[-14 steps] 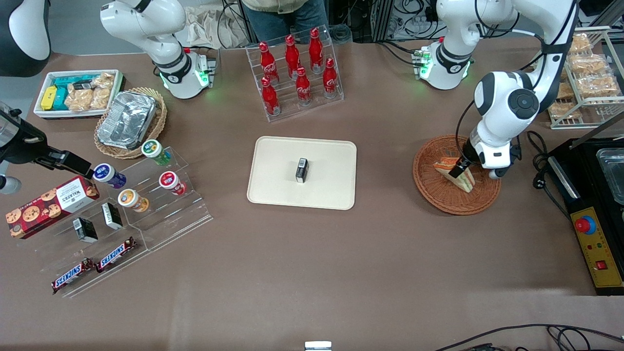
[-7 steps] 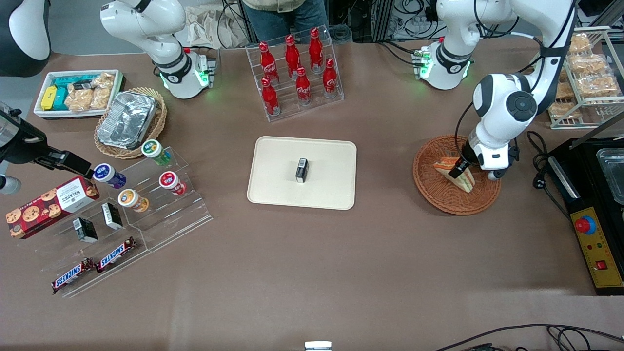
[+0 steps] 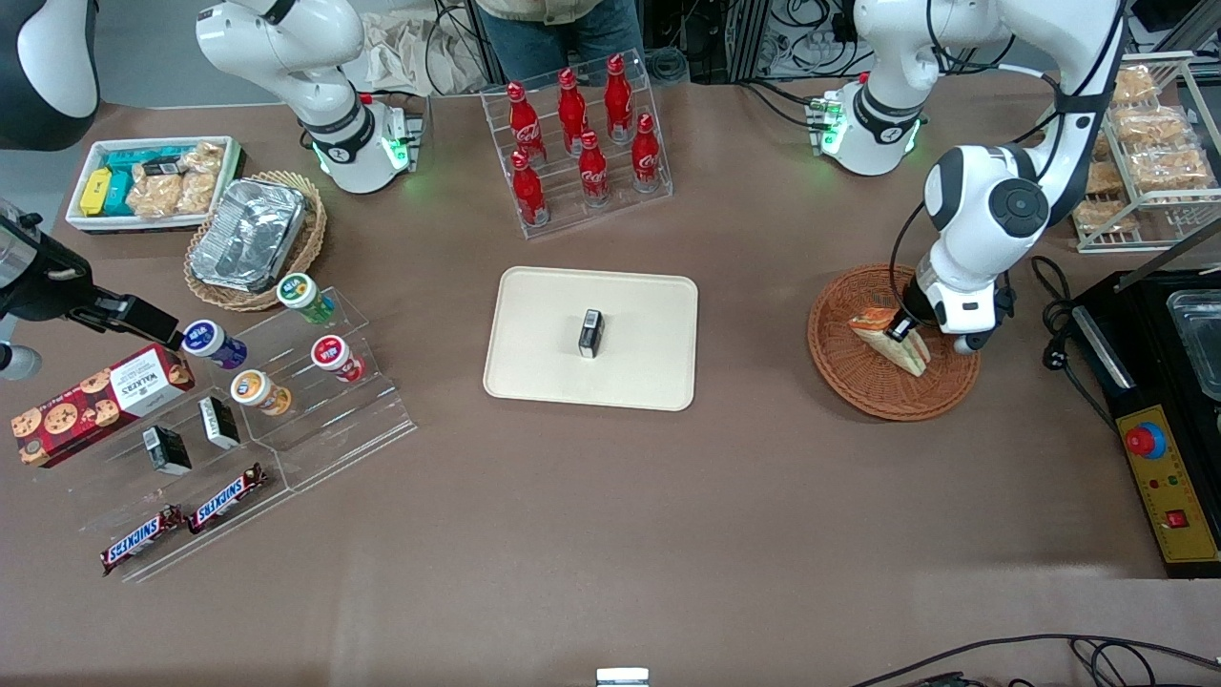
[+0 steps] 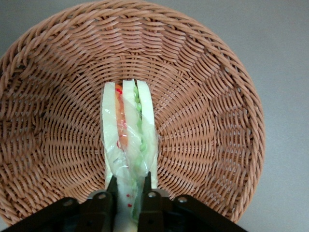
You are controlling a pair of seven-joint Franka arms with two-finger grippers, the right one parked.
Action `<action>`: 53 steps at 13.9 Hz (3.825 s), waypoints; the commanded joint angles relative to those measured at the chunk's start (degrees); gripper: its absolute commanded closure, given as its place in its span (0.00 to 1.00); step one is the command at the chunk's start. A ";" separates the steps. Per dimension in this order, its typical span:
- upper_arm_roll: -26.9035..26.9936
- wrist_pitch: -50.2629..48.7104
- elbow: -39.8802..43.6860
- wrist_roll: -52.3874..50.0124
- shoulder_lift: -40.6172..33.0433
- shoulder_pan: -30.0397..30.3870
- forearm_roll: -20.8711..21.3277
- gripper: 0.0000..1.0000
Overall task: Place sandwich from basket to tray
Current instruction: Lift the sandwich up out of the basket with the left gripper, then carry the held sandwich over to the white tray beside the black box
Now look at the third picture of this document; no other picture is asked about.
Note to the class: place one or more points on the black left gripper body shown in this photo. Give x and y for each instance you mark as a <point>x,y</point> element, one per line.
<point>914,303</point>

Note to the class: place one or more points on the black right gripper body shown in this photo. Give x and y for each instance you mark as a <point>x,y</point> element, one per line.
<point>52,289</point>

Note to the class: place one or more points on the triangular sandwich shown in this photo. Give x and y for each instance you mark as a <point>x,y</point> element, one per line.
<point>897,353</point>

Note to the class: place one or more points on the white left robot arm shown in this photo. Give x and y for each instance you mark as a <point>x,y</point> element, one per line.
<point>963,239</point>

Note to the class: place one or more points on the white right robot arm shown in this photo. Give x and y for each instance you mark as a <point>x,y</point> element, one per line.
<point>286,57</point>

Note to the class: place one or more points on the round brown wicker basket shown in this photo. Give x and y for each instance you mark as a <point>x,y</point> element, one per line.
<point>858,382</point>

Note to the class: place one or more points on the silver foil tray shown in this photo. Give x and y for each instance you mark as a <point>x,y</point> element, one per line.
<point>248,234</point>

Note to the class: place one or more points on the foil container in wicker basket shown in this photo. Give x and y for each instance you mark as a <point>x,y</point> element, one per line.
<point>310,239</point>

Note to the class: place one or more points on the cream plastic tray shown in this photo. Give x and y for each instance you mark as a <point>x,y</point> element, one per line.
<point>544,343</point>

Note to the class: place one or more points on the purple yogurt cup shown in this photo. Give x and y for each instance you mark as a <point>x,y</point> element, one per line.
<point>208,341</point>

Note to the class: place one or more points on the white plastic bin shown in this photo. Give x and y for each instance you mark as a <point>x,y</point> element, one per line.
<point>81,224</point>

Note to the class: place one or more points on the red Walkers shortbread box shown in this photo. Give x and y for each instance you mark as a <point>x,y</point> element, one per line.
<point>100,405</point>

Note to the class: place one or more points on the yellow snack pack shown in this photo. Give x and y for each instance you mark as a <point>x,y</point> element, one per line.
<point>95,193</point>

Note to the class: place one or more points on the teal snack pack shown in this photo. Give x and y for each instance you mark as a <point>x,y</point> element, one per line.
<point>138,157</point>
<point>119,196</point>

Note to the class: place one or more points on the small black box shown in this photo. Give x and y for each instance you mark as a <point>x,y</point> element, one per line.
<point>167,450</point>
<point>219,423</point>
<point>591,334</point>

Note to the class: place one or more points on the clear bag of crackers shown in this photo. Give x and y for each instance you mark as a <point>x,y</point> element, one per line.
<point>153,196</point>
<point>203,157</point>
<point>196,191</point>

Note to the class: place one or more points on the orange yogurt cup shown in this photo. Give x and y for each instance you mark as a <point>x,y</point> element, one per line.
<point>256,391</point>

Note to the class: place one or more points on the green yogurt cup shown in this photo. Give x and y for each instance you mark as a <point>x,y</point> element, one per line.
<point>300,293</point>

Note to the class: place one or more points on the red yogurt cup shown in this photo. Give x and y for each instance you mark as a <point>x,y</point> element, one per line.
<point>334,356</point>

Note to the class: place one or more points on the Snickers chocolate bar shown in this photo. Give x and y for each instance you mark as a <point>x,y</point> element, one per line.
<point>227,498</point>
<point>141,540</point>

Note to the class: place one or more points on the wrapped bread pack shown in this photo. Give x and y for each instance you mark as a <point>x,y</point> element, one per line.
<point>1107,217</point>
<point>1169,170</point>
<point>1107,178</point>
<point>1135,84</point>
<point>1149,124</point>

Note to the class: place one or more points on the clear acrylic stepped stand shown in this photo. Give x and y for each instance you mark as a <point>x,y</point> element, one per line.
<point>334,420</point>

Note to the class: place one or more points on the black cooking appliance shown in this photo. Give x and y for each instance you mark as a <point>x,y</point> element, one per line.
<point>1135,353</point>

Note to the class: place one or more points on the steel pan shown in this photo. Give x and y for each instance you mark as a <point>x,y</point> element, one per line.
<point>1202,334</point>

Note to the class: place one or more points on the red cola bottle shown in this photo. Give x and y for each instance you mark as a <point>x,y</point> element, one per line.
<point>572,110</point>
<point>523,124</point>
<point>593,172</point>
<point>646,153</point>
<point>618,95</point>
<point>529,191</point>

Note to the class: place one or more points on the clear acrylic bottle stand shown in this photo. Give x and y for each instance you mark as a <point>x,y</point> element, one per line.
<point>563,215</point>

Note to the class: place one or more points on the small white black device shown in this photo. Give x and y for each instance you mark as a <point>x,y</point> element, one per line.
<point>622,677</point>

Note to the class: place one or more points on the person in blue jeans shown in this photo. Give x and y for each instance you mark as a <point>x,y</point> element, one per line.
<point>534,43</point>

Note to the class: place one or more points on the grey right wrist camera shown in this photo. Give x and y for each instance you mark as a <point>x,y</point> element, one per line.
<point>17,363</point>

